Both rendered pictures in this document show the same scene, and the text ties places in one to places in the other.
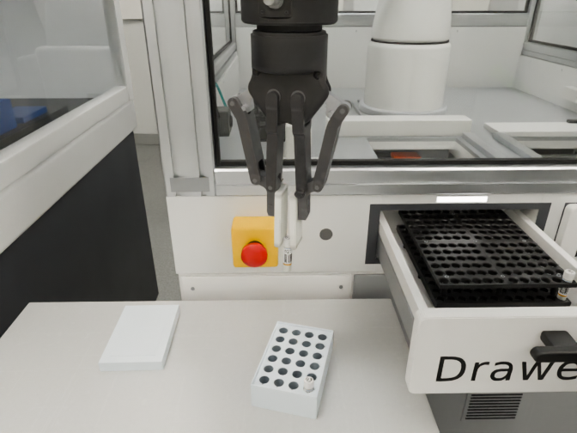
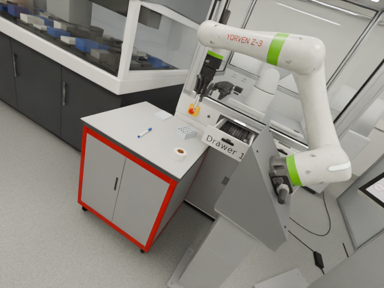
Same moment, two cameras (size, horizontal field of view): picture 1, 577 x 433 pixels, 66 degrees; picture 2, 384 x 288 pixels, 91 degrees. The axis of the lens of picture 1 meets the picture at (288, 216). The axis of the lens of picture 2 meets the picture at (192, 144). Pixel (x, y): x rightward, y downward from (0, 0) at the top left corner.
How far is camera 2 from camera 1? 0.72 m
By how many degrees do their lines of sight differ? 13
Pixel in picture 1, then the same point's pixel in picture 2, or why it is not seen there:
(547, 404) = not seen: hidden behind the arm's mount
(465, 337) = (214, 132)
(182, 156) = (188, 85)
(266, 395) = (178, 131)
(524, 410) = not seen: hidden behind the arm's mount
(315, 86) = (210, 78)
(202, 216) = (186, 99)
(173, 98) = (192, 72)
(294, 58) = (207, 71)
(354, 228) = (215, 118)
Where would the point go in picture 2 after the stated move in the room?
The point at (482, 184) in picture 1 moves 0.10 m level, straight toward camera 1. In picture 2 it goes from (245, 121) to (236, 121)
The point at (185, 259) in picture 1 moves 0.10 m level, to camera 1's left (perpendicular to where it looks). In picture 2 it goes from (179, 107) to (167, 102)
